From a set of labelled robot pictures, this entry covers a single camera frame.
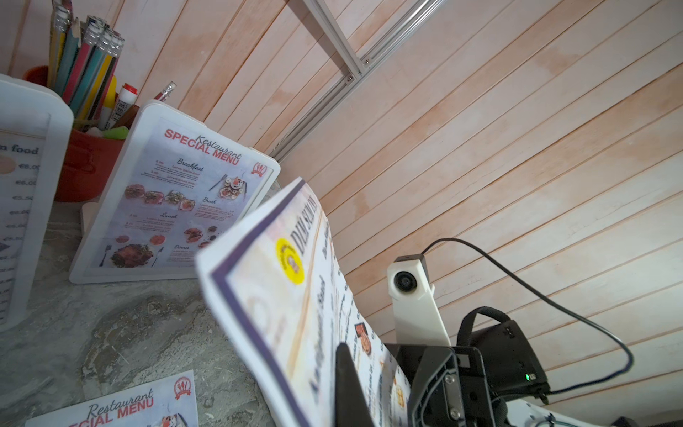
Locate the white menu holder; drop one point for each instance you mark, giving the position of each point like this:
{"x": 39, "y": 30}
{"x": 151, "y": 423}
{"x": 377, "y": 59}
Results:
{"x": 35, "y": 130}
{"x": 177, "y": 187}

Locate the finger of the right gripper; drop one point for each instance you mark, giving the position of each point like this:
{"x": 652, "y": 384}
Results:
{"x": 449, "y": 385}

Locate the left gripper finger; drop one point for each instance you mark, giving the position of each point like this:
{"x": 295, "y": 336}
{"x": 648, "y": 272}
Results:
{"x": 349, "y": 389}

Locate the red pen cup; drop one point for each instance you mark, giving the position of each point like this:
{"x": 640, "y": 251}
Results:
{"x": 96, "y": 69}

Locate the dim sum menu sheet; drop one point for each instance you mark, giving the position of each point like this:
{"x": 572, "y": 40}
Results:
{"x": 274, "y": 285}

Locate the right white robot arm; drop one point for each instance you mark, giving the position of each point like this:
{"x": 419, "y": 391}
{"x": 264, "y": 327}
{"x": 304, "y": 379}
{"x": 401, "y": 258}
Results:
{"x": 513, "y": 371}

